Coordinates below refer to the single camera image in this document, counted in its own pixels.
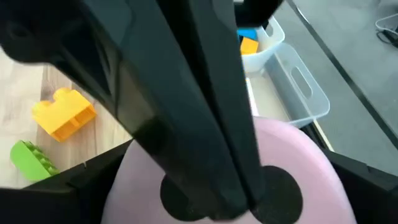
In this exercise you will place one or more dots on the clear plastic bin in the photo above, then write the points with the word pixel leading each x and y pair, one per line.
pixel 298 102

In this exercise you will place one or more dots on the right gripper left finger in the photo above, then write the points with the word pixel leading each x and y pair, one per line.
pixel 46 202

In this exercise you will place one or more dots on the blue knobby toy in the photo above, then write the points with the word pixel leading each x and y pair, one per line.
pixel 247 33

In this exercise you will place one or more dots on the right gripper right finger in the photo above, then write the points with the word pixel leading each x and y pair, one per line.
pixel 373 199

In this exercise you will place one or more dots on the pink foam die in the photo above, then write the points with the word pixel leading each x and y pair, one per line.
pixel 311 161

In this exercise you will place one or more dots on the white plastic bin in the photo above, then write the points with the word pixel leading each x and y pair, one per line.
pixel 264 59

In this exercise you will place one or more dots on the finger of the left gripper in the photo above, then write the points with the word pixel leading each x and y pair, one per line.
pixel 224 62
pixel 174 124

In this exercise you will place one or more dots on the yellow two-stud toy block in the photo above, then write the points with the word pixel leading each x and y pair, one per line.
pixel 248 46

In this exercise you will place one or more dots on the lime green curved block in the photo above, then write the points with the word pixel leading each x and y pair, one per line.
pixel 28 161

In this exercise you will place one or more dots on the large yellow toy block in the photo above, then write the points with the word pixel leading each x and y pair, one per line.
pixel 62 112

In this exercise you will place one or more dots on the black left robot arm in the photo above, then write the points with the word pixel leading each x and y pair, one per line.
pixel 258 12

